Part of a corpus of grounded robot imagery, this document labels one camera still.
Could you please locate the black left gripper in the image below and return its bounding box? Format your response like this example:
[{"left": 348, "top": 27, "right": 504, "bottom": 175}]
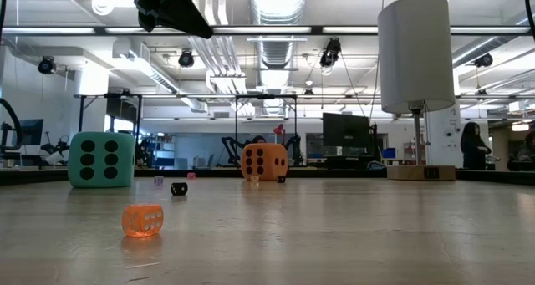
[{"left": 116, "top": 0, "right": 214, "bottom": 39}]

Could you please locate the large orange foam die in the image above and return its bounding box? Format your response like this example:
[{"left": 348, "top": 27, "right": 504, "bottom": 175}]
[{"left": 241, "top": 142, "right": 289, "bottom": 181}]

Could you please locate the large teal foam die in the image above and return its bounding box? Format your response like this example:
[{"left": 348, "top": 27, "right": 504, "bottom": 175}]
[{"left": 67, "top": 131, "right": 136, "bottom": 189}]

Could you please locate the small orange translucent die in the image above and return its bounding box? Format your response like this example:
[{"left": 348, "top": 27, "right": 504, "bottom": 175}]
[{"left": 121, "top": 204, "right": 165, "bottom": 238}]

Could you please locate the black background monitor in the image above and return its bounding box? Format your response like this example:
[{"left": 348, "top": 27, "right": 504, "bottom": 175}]
[{"left": 322, "top": 112, "right": 371, "bottom": 149}]

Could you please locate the white shade wooden base lamp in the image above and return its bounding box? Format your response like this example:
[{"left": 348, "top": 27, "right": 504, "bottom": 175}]
[{"left": 377, "top": 0, "right": 456, "bottom": 181}]

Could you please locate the person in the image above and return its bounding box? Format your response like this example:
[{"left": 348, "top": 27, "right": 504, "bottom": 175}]
[
  {"left": 507, "top": 130, "right": 535, "bottom": 172},
  {"left": 460, "top": 121, "right": 492, "bottom": 170}
]

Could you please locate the black overhead frame bar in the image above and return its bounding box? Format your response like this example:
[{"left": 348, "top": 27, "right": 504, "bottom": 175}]
[{"left": 0, "top": 24, "right": 535, "bottom": 37}]

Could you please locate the black background workbench frame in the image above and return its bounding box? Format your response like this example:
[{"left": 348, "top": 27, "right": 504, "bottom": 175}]
[{"left": 74, "top": 93, "right": 300, "bottom": 169}]

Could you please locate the dark background wall monitor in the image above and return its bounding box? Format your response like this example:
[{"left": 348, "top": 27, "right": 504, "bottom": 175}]
[{"left": 18, "top": 118, "right": 45, "bottom": 146}]

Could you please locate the black curved hose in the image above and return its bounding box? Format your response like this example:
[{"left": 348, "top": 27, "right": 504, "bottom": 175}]
[{"left": 0, "top": 97, "right": 23, "bottom": 152}]

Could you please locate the black aluminium table frame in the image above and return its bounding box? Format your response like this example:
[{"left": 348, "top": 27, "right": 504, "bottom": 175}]
[{"left": 0, "top": 166, "right": 535, "bottom": 186}]

